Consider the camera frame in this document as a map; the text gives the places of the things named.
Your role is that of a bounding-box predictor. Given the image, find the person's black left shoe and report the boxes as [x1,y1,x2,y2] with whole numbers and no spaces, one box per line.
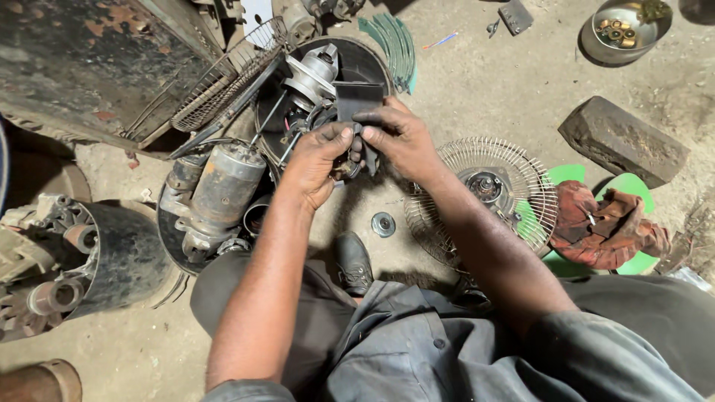
[333,230,374,297]

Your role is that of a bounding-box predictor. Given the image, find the round metal disc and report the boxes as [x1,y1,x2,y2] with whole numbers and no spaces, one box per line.
[370,211,397,239]

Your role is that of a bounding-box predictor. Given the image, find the steel bowl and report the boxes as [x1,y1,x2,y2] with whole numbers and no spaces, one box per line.
[580,0,674,66]

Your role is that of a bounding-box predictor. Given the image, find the small wired motor part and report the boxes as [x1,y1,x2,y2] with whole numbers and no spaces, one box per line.
[330,156,365,181]

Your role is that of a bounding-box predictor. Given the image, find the large rusty metal panel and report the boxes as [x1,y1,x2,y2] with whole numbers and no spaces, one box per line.
[0,0,225,161]

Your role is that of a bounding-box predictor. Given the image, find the black metal rod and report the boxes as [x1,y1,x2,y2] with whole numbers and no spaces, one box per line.
[169,55,287,160]

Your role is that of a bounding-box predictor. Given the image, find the white paper sheet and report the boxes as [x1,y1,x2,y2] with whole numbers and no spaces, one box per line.
[240,0,275,35]

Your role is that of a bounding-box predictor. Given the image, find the round black tub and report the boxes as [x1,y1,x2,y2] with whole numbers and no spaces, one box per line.
[254,36,395,185]

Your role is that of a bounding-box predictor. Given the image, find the black tub of alternator parts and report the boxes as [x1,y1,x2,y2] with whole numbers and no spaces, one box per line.
[0,192,175,342]

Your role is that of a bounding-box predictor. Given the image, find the stack of green fan blades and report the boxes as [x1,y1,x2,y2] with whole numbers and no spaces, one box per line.
[357,12,419,95]

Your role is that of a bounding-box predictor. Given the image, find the clear plastic bag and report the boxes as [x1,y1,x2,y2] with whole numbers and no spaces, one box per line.
[666,266,715,293]

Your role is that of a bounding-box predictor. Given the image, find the wire fan guard with hub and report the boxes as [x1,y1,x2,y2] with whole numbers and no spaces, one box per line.
[403,136,559,270]

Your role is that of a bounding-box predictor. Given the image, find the rusty starter motor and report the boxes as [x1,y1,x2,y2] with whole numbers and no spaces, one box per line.
[159,142,268,264]

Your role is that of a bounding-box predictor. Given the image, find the silver fan motor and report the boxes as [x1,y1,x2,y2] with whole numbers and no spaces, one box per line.
[282,44,340,114]

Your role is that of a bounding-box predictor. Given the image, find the brown metal pipe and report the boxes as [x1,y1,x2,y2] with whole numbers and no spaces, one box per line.
[0,358,83,402]

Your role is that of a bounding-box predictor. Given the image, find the green fan blade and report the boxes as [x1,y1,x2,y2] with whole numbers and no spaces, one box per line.
[513,163,661,278]

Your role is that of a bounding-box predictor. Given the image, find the rusty wire fan guard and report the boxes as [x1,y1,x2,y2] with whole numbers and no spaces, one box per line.
[169,16,289,134]

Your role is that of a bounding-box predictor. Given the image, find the blue and orange pen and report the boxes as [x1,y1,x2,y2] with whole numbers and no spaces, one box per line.
[421,32,459,51]

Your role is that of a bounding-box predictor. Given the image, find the person's left hand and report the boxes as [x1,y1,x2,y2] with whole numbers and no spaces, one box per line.
[278,122,365,213]

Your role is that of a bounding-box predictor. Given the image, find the grey stone block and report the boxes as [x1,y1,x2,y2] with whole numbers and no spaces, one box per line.
[557,95,692,190]

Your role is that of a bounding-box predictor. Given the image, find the red dirty rag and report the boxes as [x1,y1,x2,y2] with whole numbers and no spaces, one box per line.
[550,180,671,272]

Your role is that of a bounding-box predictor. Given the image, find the heap of brass fittings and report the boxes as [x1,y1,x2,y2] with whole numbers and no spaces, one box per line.
[594,18,638,50]

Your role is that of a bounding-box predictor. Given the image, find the black tub under starter motor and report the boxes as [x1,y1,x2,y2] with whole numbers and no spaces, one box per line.
[156,140,276,278]

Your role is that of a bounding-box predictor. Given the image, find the black plastic fan housing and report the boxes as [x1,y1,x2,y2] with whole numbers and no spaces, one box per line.
[333,81,386,177]

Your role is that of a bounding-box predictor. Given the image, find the person's right hand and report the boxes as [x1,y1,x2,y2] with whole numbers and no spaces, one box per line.
[352,96,443,186]

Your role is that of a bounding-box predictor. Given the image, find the heap of grey motor parts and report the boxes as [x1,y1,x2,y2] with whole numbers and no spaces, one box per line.
[273,0,368,47]

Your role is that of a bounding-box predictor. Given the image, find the person's grey overalls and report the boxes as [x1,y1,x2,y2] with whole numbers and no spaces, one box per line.
[189,250,715,402]

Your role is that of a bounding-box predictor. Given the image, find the dark rectangular metal plate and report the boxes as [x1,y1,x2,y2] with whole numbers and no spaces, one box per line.
[498,0,535,37]

